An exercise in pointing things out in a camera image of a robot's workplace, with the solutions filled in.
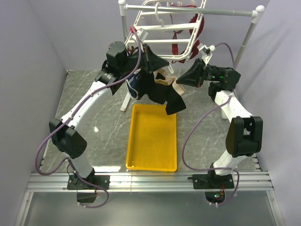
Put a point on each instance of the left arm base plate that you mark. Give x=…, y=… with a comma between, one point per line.
x=86, y=188

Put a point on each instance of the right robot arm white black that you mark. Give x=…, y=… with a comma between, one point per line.
x=244, y=137

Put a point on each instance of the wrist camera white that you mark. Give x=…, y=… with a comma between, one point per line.
x=140, y=33
x=207, y=52

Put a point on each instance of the white clip hanger frame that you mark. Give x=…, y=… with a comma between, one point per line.
x=159, y=19

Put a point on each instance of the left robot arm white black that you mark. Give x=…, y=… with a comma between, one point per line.
x=67, y=132

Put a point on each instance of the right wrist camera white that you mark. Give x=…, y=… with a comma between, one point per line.
x=207, y=52

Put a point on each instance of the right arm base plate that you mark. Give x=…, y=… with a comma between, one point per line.
x=212, y=181

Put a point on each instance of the navy blue underwear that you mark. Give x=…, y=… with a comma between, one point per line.
x=133, y=86

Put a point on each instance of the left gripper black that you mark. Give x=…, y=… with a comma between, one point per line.
x=152, y=61

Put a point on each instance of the yellow plastic tray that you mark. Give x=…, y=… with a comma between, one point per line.
x=152, y=143

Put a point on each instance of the red bra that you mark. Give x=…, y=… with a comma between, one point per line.
x=195, y=33

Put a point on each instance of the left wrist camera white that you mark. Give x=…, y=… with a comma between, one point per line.
x=140, y=33

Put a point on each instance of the black underwear beige waistband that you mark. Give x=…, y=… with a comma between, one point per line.
x=162, y=88

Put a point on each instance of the aluminium mounting rail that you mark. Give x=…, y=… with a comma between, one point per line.
x=146, y=182

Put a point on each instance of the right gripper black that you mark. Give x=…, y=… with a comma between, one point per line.
x=194, y=76

